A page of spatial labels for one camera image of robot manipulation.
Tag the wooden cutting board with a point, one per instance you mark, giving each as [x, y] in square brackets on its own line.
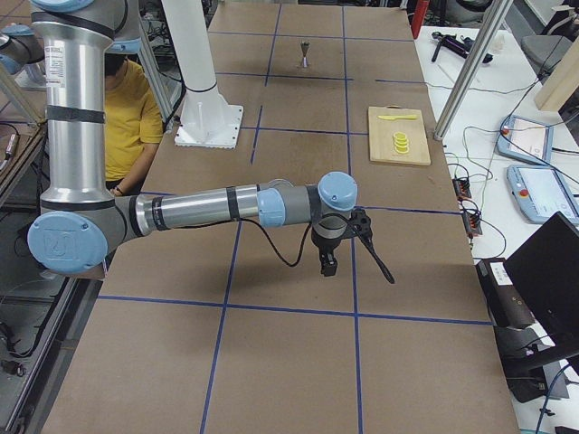
[381, 137]

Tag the red cylinder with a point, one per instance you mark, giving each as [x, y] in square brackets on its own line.
[420, 10]

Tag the person in yellow shirt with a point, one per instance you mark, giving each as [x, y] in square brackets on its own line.
[133, 125]

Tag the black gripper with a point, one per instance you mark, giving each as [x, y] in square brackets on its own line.
[327, 249]

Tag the aluminium frame post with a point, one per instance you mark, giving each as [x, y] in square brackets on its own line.
[493, 20]

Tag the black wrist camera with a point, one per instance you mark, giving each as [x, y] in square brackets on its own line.
[360, 226]

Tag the lower blue teach pendant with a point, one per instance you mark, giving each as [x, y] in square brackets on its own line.
[540, 192]

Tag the black monitor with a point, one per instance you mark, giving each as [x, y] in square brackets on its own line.
[544, 271]

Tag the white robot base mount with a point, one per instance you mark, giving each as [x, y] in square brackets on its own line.
[208, 120]

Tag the black box device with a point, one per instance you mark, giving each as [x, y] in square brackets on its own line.
[507, 307]

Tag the blue teach pendant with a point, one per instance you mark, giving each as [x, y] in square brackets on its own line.
[540, 192]
[525, 140]

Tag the upper blue teach pendant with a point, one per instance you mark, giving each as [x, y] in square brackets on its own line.
[525, 140]

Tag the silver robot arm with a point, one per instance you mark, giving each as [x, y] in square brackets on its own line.
[81, 221]
[187, 27]

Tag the steel measuring jigger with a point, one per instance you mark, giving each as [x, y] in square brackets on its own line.
[304, 48]

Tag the yellow plastic knife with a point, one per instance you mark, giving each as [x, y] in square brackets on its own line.
[397, 117]

